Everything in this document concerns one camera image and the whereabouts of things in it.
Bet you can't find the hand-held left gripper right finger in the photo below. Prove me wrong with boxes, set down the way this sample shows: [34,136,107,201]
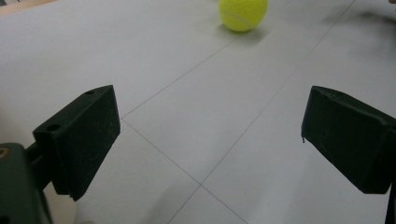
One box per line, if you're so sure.
[301,85,396,195]

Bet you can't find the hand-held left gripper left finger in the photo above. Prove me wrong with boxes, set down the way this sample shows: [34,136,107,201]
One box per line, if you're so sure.
[26,84,121,202]

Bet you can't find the yellow tennis ball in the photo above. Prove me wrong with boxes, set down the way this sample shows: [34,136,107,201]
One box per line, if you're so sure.
[218,0,269,33]

